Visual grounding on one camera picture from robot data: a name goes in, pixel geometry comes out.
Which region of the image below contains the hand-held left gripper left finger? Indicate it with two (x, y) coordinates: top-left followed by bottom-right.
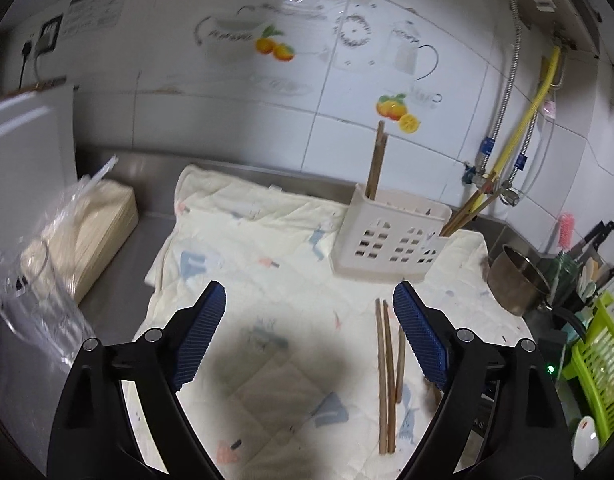
(46, 280), (228, 480)

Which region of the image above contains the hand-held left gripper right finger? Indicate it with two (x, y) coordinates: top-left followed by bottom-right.
(392, 280), (575, 480)

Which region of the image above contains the brown bamboo chopstick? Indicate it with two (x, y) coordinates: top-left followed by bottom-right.
(394, 327), (407, 405)
(375, 298), (388, 455)
(446, 185), (504, 237)
(442, 179), (500, 237)
(366, 120), (386, 198)
(371, 134), (389, 198)
(382, 300), (397, 455)
(439, 172), (495, 237)

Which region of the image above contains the cream plastic utensil holder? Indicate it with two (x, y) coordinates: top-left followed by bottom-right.
(332, 182), (451, 282)

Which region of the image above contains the teal cup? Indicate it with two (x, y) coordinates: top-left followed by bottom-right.
(560, 310), (595, 346)

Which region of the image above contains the green plastic dish rack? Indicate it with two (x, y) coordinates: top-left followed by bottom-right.
(561, 291), (614, 443)

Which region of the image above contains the green glass jar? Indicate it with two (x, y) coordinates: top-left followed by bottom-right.
(550, 252), (583, 306)

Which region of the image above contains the white plastic spatula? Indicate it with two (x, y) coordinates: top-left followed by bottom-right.
(580, 260), (600, 296)

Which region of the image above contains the printed quilted mat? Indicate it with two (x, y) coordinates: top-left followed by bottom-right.
(132, 162), (533, 480)

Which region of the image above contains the pink bottle brush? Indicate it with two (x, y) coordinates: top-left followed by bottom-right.
(557, 212), (575, 256)

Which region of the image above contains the clear glass mug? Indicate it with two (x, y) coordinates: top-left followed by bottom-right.
(0, 240), (96, 376)

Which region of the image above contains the stack of paper in plastic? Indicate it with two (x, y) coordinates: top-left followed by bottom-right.
(14, 155), (140, 306)

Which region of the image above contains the white cutting board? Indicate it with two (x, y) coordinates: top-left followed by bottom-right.
(0, 84), (78, 286)

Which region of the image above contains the steel pot with black handle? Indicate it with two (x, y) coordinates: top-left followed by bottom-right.
(487, 244), (588, 343)

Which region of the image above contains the black handled kitchen knife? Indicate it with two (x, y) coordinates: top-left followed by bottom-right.
(582, 221), (614, 266)
(570, 222), (605, 261)

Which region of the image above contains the braided metal water hose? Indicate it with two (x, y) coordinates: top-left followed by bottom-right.
(510, 102), (545, 186)
(480, 0), (523, 161)

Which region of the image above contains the thin white hose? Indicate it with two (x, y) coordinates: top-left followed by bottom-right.
(534, 105), (555, 196)

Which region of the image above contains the yellow gas hose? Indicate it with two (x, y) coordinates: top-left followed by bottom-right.
(484, 46), (563, 186)

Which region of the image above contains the black plug with cable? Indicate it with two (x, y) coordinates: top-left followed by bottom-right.
(19, 40), (35, 88)

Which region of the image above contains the white wall notice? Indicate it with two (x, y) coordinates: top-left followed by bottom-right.
(66, 0), (128, 38)

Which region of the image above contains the wall mounted water heater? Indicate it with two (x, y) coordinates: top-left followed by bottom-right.
(487, 0), (603, 56)

